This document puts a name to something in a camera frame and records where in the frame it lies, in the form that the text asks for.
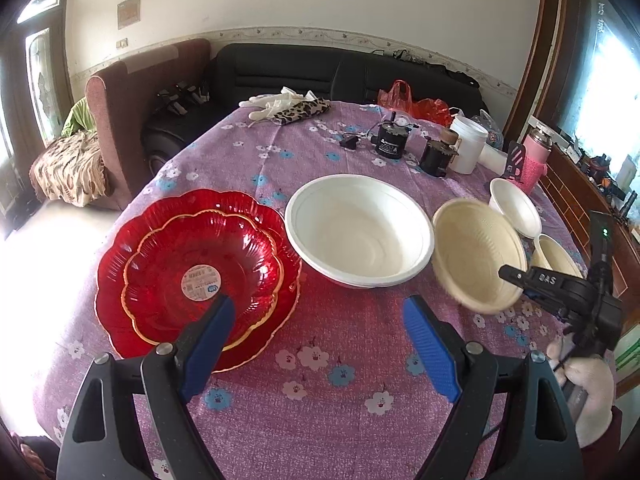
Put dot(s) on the white plastic jar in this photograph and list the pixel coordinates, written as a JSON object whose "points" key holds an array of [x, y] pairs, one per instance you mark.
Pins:
{"points": [[470, 147]]}

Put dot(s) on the pink sleeved bottle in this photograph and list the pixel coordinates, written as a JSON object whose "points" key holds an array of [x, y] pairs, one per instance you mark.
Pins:
{"points": [[534, 165]]}

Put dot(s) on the person's right hand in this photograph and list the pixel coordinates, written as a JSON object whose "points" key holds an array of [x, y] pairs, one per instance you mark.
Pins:
{"points": [[595, 385]]}

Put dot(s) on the large cream plastic bowl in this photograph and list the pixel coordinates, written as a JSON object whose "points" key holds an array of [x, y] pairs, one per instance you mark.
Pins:
{"points": [[475, 250]]}

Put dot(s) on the clear plastic bag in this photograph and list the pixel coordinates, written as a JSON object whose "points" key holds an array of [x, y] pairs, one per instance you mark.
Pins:
{"points": [[487, 127]]}

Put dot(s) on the black leather sofa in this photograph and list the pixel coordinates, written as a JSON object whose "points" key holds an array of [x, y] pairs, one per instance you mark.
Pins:
{"points": [[280, 70]]}

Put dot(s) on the wall switch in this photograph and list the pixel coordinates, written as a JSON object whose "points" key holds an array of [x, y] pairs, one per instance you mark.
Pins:
{"points": [[122, 43]]}

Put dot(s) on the glass panelled door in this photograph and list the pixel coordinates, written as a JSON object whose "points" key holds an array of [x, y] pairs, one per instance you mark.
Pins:
{"points": [[40, 70]]}

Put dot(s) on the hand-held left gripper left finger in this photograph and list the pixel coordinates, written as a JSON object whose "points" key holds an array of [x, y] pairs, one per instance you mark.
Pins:
{"points": [[210, 345]]}

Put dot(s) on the leaf patterned blanket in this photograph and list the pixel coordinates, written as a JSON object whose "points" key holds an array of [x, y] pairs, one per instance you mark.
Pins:
{"points": [[70, 165]]}

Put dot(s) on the leopard print cloth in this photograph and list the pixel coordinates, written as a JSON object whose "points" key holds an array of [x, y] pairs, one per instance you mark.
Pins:
{"points": [[302, 110]]}

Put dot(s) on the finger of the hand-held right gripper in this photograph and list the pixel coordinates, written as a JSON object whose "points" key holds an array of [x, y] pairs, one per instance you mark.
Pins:
{"points": [[520, 276]]}

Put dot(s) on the large black motor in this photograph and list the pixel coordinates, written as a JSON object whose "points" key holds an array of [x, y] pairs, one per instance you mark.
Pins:
{"points": [[390, 145]]}

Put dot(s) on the white gloves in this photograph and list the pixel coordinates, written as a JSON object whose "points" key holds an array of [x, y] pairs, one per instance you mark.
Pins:
{"points": [[267, 105]]}

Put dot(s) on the person's right forearm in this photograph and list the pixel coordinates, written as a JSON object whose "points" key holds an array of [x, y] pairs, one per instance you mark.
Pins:
{"points": [[602, 460]]}

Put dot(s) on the small red gold-rimmed plate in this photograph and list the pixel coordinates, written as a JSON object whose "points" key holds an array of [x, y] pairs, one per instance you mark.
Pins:
{"points": [[165, 260]]}

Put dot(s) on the large red scalloped plate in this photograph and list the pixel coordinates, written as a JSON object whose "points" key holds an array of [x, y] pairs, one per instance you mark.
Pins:
{"points": [[117, 265]]}

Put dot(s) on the green white box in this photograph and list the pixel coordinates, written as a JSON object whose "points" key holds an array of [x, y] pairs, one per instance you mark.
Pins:
{"points": [[629, 355]]}

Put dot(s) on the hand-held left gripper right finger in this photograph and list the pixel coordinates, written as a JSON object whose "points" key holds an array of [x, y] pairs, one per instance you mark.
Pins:
{"points": [[430, 345]]}

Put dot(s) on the green cloth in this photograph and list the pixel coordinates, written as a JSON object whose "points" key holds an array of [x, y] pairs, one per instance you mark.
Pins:
{"points": [[77, 117]]}

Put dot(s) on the small cream plastic bowl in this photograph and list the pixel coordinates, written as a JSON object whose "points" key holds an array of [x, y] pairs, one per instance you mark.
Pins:
{"points": [[555, 255]]}

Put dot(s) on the brown wall plaque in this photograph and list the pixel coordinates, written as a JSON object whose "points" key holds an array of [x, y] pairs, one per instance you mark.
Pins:
{"points": [[128, 11]]}

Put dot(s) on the red plastic bag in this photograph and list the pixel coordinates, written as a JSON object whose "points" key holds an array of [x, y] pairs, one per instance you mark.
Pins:
{"points": [[430, 110]]}

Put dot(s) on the small white foam bowl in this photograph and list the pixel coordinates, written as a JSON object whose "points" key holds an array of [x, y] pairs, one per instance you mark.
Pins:
{"points": [[520, 210]]}

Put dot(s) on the cluttered small gadgets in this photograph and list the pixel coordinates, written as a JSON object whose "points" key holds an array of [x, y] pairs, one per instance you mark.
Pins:
{"points": [[605, 175]]}

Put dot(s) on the black items on sofa seat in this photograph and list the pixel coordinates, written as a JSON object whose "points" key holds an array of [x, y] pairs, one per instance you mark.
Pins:
{"points": [[180, 97]]}

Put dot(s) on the small black adapter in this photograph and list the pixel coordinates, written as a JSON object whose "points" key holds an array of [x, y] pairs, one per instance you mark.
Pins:
{"points": [[349, 142]]}

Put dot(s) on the black phone stand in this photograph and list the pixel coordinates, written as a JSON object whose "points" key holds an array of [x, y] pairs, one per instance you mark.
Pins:
{"points": [[515, 162]]}

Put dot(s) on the bright window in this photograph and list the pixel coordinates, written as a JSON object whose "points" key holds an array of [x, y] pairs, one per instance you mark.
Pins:
{"points": [[615, 85]]}

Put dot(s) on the purple floral tablecloth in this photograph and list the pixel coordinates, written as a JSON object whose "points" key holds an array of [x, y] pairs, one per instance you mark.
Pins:
{"points": [[330, 350]]}

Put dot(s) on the brown armchair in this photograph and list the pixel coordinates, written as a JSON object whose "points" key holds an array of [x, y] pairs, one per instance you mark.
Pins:
{"points": [[120, 125]]}

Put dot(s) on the large white foam bowl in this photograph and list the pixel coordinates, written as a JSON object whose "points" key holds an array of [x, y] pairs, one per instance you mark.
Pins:
{"points": [[350, 230]]}

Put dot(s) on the small black motor wooden cap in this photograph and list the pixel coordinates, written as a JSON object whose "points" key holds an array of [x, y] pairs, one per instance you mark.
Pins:
{"points": [[432, 157]]}

